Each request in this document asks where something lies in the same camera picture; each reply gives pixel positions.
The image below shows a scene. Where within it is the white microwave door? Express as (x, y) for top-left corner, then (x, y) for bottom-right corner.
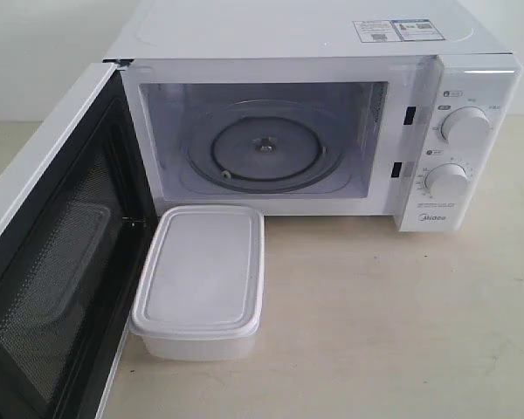
(0, 63), (158, 418)

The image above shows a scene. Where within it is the glass turntable plate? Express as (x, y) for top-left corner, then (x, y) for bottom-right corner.
(186, 100), (350, 194)

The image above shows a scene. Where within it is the lower white timer knob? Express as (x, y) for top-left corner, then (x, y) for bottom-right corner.
(424, 163), (469, 199)

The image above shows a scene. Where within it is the upper white power knob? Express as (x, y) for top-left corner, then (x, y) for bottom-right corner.
(441, 106), (491, 148)

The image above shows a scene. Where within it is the white printed paper label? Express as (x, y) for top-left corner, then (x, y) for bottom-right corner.
(353, 19), (445, 43)

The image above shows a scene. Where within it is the white plastic lidded container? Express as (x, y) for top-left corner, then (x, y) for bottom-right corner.
(130, 205), (265, 361)

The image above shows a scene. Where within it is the white microwave oven body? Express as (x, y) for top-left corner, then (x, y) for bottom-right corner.
(106, 1), (521, 232)

